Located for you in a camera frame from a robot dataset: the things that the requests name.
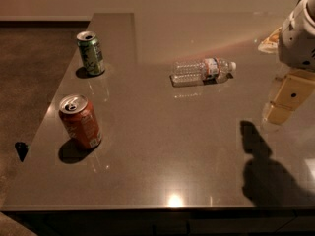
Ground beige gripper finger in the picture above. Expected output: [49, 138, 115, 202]
[264, 102, 293, 125]
[258, 28, 282, 54]

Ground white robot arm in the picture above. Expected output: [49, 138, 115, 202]
[258, 0, 315, 125]

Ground clear plastic water bottle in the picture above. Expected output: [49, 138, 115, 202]
[170, 58, 237, 88]

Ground green soda can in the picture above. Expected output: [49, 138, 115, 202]
[77, 31, 105, 76]

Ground orange soda can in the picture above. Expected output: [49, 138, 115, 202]
[59, 94, 102, 149]

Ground small black floor object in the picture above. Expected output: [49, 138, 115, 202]
[15, 142, 29, 162]

